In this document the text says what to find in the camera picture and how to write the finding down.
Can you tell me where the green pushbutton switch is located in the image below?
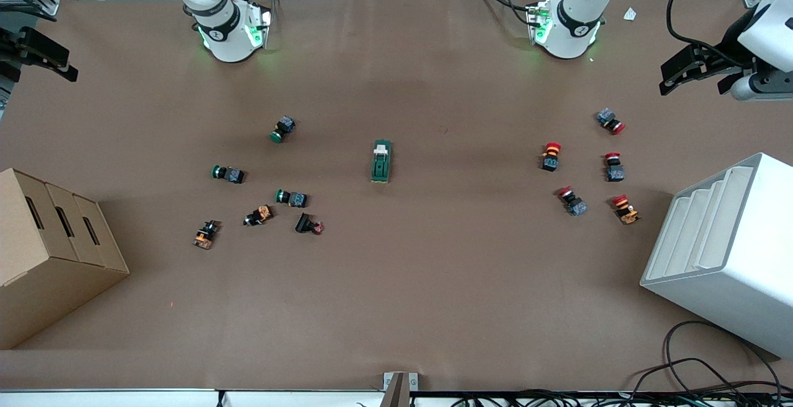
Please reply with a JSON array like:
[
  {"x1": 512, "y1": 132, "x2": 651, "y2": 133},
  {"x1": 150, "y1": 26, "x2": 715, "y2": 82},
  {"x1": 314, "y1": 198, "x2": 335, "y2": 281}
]
[
  {"x1": 270, "y1": 116, "x2": 296, "y2": 144},
  {"x1": 211, "y1": 164, "x2": 247, "y2": 185},
  {"x1": 275, "y1": 188, "x2": 309, "y2": 208}
]

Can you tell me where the green load switch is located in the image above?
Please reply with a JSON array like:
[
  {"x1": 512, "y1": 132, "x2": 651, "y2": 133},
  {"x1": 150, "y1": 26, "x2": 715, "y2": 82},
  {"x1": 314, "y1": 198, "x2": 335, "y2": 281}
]
[{"x1": 370, "y1": 139, "x2": 393, "y2": 184}]

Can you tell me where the brown cardboard box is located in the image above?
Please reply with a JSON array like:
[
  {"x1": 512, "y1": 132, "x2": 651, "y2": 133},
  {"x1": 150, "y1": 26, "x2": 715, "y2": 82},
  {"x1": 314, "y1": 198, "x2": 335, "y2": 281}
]
[{"x1": 0, "y1": 167, "x2": 131, "y2": 351}]

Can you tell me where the red mushroom button orange block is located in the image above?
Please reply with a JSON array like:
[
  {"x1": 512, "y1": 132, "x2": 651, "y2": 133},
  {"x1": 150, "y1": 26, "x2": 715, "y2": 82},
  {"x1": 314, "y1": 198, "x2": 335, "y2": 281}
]
[
  {"x1": 610, "y1": 194, "x2": 641, "y2": 225},
  {"x1": 541, "y1": 142, "x2": 563, "y2": 173}
]

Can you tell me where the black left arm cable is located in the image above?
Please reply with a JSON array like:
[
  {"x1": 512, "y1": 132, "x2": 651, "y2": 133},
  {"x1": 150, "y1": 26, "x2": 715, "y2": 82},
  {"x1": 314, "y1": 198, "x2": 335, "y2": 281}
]
[{"x1": 666, "y1": 0, "x2": 741, "y2": 51}]

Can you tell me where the grey metal bracket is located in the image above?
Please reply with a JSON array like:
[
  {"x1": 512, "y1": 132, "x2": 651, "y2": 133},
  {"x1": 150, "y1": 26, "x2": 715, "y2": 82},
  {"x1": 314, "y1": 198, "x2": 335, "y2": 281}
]
[{"x1": 379, "y1": 371, "x2": 419, "y2": 407}]

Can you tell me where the red pushbutton with blue block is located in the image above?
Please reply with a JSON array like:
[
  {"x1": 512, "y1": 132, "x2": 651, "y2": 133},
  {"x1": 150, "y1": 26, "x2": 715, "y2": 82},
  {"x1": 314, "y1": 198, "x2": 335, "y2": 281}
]
[
  {"x1": 604, "y1": 152, "x2": 626, "y2": 183},
  {"x1": 596, "y1": 108, "x2": 626, "y2": 136},
  {"x1": 556, "y1": 186, "x2": 588, "y2": 217}
]

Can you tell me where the brown paper table cover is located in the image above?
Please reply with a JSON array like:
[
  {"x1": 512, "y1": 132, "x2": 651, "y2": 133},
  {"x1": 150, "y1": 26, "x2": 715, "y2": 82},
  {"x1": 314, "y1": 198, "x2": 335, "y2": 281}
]
[{"x1": 0, "y1": 0, "x2": 793, "y2": 392}]

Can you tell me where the white tiered storage bin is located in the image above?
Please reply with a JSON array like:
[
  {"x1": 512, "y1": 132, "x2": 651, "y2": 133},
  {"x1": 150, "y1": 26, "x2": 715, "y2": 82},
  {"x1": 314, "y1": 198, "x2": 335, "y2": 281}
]
[{"x1": 639, "y1": 152, "x2": 793, "y2": 359}]

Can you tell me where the black orange selector switch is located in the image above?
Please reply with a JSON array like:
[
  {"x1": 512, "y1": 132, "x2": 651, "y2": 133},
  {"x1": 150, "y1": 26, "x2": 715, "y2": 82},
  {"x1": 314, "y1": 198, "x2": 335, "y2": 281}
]
[
  {"x1": 193, "y1": 220, "x2": 221, "y2": 250},
  {"x1": 243, "y1": 204, "x2": 274, "y2": 227}
]

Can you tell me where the black switch with red block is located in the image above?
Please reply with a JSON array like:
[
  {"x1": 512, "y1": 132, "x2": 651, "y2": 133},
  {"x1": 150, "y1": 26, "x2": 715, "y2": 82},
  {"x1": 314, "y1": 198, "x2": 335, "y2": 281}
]
[{"x1": 295, "y1": 212, "x2": 325, "y2": 235}]

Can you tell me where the black cable bundle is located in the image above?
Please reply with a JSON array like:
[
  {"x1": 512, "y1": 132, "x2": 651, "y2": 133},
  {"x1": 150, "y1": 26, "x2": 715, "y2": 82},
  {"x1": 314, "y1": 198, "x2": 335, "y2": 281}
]
[{"x1": 452, "y1": 381, "x2": 793, "y2": 407}]

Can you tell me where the black looped cable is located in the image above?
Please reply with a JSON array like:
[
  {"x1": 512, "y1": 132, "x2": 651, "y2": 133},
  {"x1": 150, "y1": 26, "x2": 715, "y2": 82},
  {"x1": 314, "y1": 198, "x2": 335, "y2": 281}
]
[{"x1": 663, "y1": 320, "x2": 782, "y2": 390}]

